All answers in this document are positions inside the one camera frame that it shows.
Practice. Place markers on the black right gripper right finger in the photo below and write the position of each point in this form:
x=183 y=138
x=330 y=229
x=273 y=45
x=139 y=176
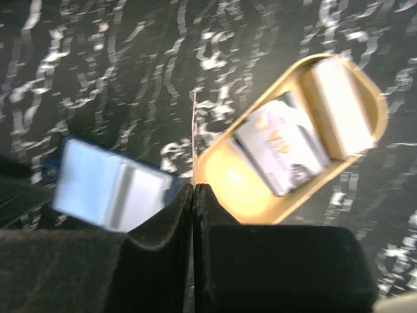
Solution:
x=275 y=268

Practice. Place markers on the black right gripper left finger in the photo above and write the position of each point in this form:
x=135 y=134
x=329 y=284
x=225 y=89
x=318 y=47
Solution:
x=93 y=270

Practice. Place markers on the blue leather card holder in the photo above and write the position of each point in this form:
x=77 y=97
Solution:
x=85 y=177

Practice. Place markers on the grey striped credit card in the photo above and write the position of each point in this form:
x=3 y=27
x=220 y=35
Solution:
x=139 y=194

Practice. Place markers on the stack of credit cards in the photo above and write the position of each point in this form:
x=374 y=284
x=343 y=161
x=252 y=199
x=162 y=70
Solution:
x=294 y=137

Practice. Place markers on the gold VIP credit card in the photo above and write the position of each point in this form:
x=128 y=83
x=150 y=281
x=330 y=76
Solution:
x=194 y=139

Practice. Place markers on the beige oval card tray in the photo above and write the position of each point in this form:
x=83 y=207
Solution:
x=240 y=189

